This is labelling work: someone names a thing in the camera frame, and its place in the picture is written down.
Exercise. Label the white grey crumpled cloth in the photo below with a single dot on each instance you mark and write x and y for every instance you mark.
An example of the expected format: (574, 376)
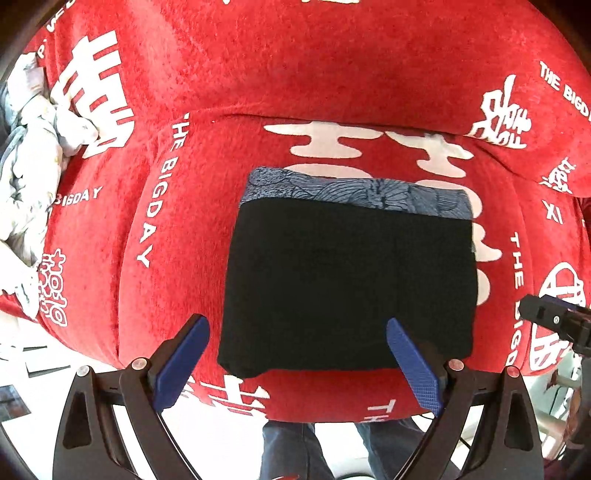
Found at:
(32, 184)

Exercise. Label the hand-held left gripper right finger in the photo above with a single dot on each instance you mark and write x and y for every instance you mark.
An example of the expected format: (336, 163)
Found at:
(415, 369)

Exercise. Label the black pants with patterned waistband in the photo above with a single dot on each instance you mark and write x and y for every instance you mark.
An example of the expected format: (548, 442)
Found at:
(346, 277)

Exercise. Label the red printed blanket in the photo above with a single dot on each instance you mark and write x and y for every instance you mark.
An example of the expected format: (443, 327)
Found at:
(323, 69)

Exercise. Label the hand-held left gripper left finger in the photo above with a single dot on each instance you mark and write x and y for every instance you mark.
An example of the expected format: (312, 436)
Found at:
(183, 364)

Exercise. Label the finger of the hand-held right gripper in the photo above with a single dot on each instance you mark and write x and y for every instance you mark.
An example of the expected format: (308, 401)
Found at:
(554, 318)

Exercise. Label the person's left leg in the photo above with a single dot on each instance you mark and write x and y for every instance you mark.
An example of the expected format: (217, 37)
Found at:
(295, 450)

